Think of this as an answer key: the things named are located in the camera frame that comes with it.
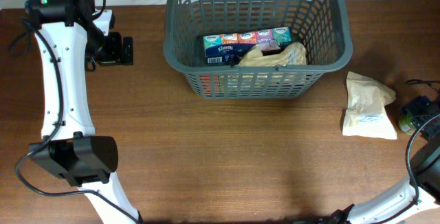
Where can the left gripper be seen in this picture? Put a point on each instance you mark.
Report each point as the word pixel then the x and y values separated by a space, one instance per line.
pixel 116 56

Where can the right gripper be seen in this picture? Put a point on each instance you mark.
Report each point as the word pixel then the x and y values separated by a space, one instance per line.
pixel 414 106

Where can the green lidded jar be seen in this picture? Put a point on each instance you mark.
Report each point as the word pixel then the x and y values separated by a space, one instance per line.
pixel 406 125

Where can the orange pasta packet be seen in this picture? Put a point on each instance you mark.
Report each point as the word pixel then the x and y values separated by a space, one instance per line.
pixel 220 86

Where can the Kleenex tissue multipack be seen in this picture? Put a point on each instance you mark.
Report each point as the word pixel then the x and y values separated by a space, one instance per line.
pixel 230 48

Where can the beige pouch with label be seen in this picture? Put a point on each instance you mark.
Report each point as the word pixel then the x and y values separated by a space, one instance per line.
pixel 293 54

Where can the grey plastic basket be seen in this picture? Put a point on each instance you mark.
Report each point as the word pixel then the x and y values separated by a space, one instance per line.
pixel 322 26

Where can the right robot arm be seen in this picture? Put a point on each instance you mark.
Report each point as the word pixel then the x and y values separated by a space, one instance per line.
pixel 419 190

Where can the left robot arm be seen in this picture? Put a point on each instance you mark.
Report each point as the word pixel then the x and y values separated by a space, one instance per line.
pixel 73 38

